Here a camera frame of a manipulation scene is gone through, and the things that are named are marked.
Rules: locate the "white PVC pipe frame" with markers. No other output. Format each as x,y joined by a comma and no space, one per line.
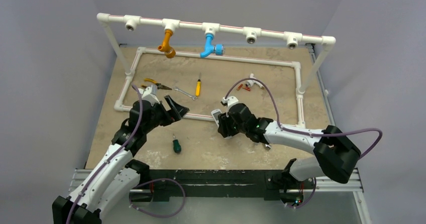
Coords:
251,34

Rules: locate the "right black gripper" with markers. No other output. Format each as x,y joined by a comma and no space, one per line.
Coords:
224,125

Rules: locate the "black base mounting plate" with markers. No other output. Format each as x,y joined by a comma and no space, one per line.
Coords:
269,185

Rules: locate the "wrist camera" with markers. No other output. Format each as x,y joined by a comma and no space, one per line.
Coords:
229,101
150,95

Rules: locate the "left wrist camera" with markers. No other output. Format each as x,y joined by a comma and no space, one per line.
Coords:
150,95

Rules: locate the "yellow handled pliers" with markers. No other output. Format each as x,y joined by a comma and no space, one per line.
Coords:
156,83

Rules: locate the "green handled screwdriver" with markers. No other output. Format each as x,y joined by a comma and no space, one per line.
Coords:
176,145

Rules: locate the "yellow handled screwdriver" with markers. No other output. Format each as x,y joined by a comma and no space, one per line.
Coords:
198,86

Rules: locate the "aluminium extrusion rail frame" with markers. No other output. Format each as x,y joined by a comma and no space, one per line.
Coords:
333,156

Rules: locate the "blue plastic faucet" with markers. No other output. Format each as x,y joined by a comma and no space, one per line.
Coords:
209,48

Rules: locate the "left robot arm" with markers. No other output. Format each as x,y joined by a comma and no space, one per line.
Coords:
117,173

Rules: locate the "chrome metal faucet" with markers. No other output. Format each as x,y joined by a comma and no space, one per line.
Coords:
267,146

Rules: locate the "white remote control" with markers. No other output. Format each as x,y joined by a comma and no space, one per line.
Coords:
216,113

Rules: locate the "silver combination wrench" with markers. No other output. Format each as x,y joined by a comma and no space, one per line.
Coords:
193,97

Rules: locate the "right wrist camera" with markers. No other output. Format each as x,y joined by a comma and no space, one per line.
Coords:
229,101

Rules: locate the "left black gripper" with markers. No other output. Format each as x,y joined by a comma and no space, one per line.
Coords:
170,116

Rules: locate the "orange plastic faucet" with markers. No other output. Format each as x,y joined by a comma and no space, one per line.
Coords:
165,47

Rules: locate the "white plastic faucet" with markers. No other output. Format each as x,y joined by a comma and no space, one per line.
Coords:
253,81

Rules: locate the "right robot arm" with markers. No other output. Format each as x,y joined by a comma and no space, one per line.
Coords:
333,155

